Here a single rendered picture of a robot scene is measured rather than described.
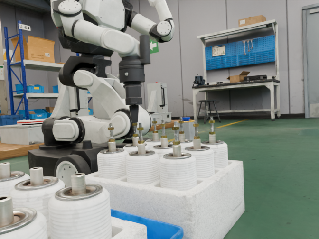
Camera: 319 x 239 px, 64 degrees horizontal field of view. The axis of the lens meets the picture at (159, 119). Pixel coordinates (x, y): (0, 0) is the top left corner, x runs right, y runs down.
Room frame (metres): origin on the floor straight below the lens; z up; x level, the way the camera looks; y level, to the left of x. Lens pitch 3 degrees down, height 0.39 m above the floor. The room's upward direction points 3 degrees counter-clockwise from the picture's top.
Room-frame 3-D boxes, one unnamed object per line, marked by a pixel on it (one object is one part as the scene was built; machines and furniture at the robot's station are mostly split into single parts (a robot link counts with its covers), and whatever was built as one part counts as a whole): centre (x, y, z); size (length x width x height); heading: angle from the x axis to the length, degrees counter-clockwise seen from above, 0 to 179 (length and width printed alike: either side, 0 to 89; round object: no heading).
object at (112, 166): (0.80, 0.15, 0.16); 0.10 x 0.10 x 0.18
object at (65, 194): (0.41, 0.14, 0.25); 0.08 x 0.08 x 0.01
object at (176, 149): (0.67, -0.04, 0.26); 0.02 x 0.02 x 0.03
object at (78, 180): (0.41, 0.14, 0.26); 0.02 x 0.02 x 0.03
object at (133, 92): (0.90, 0.09, 0.45); 0.13 x 0.10 x 0.12; 8
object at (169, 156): (0.67, -0.04, 0.25); 0.08 x 0.08 x 0.01
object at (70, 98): (2.93, 1.26, 0.45); 0.82 x 0.57 x 0.74; 146
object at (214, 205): (0.83, -0.01, 0.09); 0.39 x 0.39 x 0.18; 55
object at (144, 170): (0.73, 0.06, 0.16); 0.10 x 0.10 x 0.18
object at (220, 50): (5.78, -1.40, 1.54); 0.32 x 0.02 x 0.25; 56
